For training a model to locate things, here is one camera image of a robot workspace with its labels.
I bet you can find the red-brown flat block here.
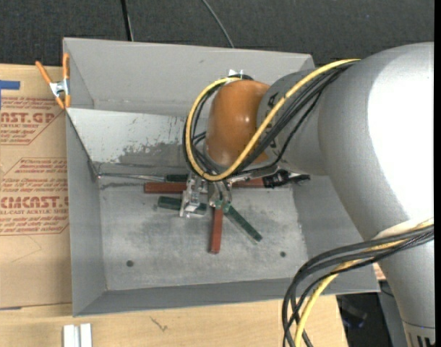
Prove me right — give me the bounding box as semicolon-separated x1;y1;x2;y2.
207;207;226;255
144;181;189;194
230;177;266;189

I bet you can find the grey metal bin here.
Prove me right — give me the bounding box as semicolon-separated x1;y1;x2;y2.
62;37;382;317

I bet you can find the black cylinder on white bracket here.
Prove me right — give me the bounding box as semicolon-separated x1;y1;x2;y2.
226;168;312;190

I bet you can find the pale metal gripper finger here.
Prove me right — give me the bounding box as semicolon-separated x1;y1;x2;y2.
179;202;209;219
185;177;207;205

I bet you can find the brown cardboard board red print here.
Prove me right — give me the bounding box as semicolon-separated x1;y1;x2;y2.
0;62;74;312

